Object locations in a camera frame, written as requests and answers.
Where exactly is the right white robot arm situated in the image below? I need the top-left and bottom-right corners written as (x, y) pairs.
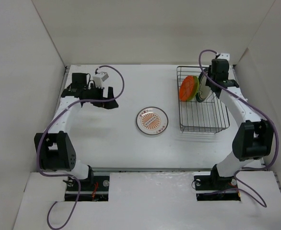
top-left (206, 57), bottom-right (274, 190)

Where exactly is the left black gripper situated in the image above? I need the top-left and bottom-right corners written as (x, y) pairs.
top-left (84, 83), bottom-right (118, 109)

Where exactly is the green plastic plate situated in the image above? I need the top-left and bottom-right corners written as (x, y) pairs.
top-left (187, 76), bottom-right (199, 101)

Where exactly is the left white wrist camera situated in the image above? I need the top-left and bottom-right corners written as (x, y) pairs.
top-left (93, 72), bottom-right (109, 88)

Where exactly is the white plate teal rim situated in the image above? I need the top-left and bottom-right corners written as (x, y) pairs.
top-left (196, 72), bottom-right (211, 103)

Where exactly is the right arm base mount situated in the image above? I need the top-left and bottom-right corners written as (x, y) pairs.
top-left (192, 172), bottom-right (241, 201)

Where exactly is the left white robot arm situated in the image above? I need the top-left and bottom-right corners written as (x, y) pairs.
top-left (34, 72), bottom-right (118, 190)

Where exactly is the white plate orange sunburst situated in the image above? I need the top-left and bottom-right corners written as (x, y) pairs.
top-left (136, 106), bottom-right (169, 136)

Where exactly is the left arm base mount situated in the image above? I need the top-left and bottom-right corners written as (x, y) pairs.
top-left (63, 175), bottom-right (110, 202)

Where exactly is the purple cable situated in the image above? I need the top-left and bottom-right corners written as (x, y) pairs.
top-left (36, 65), bottom-right (125, 230)
top-left (199, 49), bottom-right (281, 208)

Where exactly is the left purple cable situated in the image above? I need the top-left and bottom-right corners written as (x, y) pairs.
top-left (36, 65), bottom-right (125, 230)

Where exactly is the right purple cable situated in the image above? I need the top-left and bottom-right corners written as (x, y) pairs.
top-left (199, 49), bottom-right (281, 208)

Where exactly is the orange plastic plate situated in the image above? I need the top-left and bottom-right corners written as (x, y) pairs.
top-left (179, 75), bottom-right (196, 101)

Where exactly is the dark wire dish rack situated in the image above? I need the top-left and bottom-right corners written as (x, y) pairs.
top-left (176, 66), bottom-right (230, 133)

